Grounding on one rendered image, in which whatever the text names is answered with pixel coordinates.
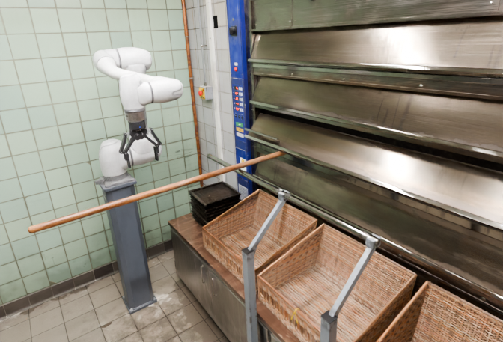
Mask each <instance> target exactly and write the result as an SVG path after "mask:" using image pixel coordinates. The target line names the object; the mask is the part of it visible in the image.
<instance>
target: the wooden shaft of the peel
mask: <svg viewBox="0 0 503 342"><path fill-rule="evenodd" d="M283 155H286V153H282V152H280V151H279V152H276V153H271V154H269V155H265V156H262V157H258V158H256V159H251V160H249V161H246V162H241V163H239V164H236V165H232V166H229V167H226V168H222V169H219V170H216V171H211V172H209V173H206V174H202V175H199V176H196V177H192V178H189V179H186V180H181V181H179V182H176V183H172V184H169V185H166V186H162V187H159V188H156V189H152V190H149V191H146V192H142V193H139V194H137V195H132V196H129V197H126V198H122V199H119V200H116V201H112V202H109V203H107V204H102V205H99V206H96V207H92V208H89V209H86V210H83V211H79V212H77V213H72V214H69V215H67V216H62V217H60V218H56V219H53V220H49V221H47V222H42V223H40V224H37V225H32V226H30V227H28V232H29V233H37V232H39V231H42V230H45V229H49V228H53V227H55V226H58V225H62V224H65V223H68V222H72V221H75V220H77V219H81V218H84V217H87V216H91V215H93V214H97V213H101V212H103V211H106V210H110V209H113V208H115V207H120V206H123V205H125V204H129V203H132V202H135V201H139V200H141V199H145V198H149V197H151V196H154V195H158V194H161V193H163V192H168V191H171V190H173V189H178V188H180V187H183V186H187V185H190V184H193V183H197V182H199V181H202V180H206V179H209V178H211V177H216V176H219V175H221V174H226V173H228V172H231V171H235V170H238V169H241V168H244V167H247V166H250V165H254V164H257V163H259V162H264V161H267V160H269V159H274V158H276V157H279V156H283Z"/></svg>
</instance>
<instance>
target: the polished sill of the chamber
mask: <svg viewBox="0 0 503 342"><path fill-rule="evenodd" d="M257 147H258V148H260V149H262V150H266V151H268V152H270V153H276V152H278V150H274V149H272V148H270V147H266V146H264V145H262V144H258V143H257ZM281 157H284V158H286V159H289V160H291V161H294V162H297V163H299V164H301V165H305V166H307V167H309V168H313V169H315V170H317V171H320V172H323V173H325V174H328V175H330V176H333V177H336V178H338V179H341V180H344V181H346V182H348V183H352V184H354V185H356V186H360V187H362V188H364V189H367V190H370V191H372V192H375V193H377V194H380V195H383V196H385V197H387V198H390V199H393V200H395V201H399V202H401V203H403V204H406V205H409V206H411V207H414V208H416V209H419V210H422V211H425V212H426V213H429V214H432V215H435V216H438V217H440V218H442V219H445V220H448V221H450V222H453V223H455V224H458V225H461V226H463V227H465V228H468V229H471V230H474V231H477V232H478V233H482V234H484V235H487V236H490V237H492V238H494V239H498V240H500V241H502V242H503V233H501V232H498V231H496V230H493V229H490V228H487V227H484V226H482V225H479V224H476V223H474V222H471V221H468V220H465V219H462V218H460V217H457V216H454V215H451V214H450V213H446V212H443V211H441V210H438V209H435V208H433V207H429V206H428V205H425V204H421V203H419V202H417V201H414V200H411V199H408V198H405V197H403V196H400V195H397V194H395V193H392V192H389V191H386V190H384V189H381V188H378V187H375V186H372V185H370V184H368V183H364V182H362V181H360V180H356V179H354V178H352V177H348V176H346V175H343V174H339V173H338V172H335V171H332V170H329V169H327V168H324V167H321V166H319V165H315V164H313V163H310V162H307V161H305V160H302V159H299V158H296V157H295V156H291V155H288V154H286V155H283V156H281Z"/></svg>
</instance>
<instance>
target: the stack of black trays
mask: <svg viewBox="0 0 503 342"><path fill-rule="evenodd" d="M189 194H190V195H191V196H190V198H191V199H190V200H191V201H192V202H190V204H191V206H192V208H191V209H192V210H191V211H192V212H193V213H192V217H193V218H194V219H195V220H196V221H197V222H198V223H199V225H200V226H202V227H203V226H205V225H206V224H208V223H209V222H211V221H212V220H214V219H215V218H217V217H218V216H220V215H221V214H223V212H225V211H227V210H229V209H230V208H231V207H233V206H234V205H236V204H238V203H239V202H240V201H241V200H240V199H239V198H240V195H241V193H240V192H238V191H237V190H236V189H234V188H232V187H231V186H229V185H228V184H227V183H225V182H224V181H221V182H217V183H214V184H210V185H208V186H203V187H200V188H197V189H193V190H189Z"/></svg>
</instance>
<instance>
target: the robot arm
mask: <svg viewBox="0 0 503 342"><path fill-rule="evenodd" d="M93 63H94V66H95V67H96V69H97V70H98V71H100V72H101V73H102V74H104V75H107V76H108V77H111V78H113V79H117V80H119V91H120V97H121V103H122V104H123V107H124V111H125V116H126V120H127V121H128V124H129V132H128V133H125V132H124V133H123V139H122V141H120V140H117V139H109V140H106V141H104V142H103V143H102V144H101V145H100V149H99V162H100V168H101V171H102V174H103V176H102V177H100V178H99V179H98V180H95V181H94V182H95V183H96V185H99V184H104V186H105V188H109V187H112V186H116V185H119V184H122V183H127V182H132V181H134V178H132V177H131V176H130V175H128V171H127V169H128V168H131V166H135V165H143V164H146V163H149V162H152V161H153V160H156V161H159V157H160V155H161V154H162V142H161V141H160V140H159V139H158V137H157V136H156V134H155V133H154V131H153V128H151V127H150V128H149V129H148V127H147V112H146V105H147V104H151V103H166V102H171V101H174V100H177V99H179V98H180V97H181V96H182V95H183V85H182V83H181V82H180V81H179V80H177V79H170V78H166V77H162V76H155V77H154V76H149V75H146V74H145V73H146V70H149V69H150V68H151V65H152V58H151V55H150V53H149V52H148V51H146V50H144V49H140V48H136V47H124V48H119V49H106V50H99V51H97V52H95V53H94V56H93ZM129 135H130V137H129V142H128V144H126V140H127V138H128V136H129Z"/></svg>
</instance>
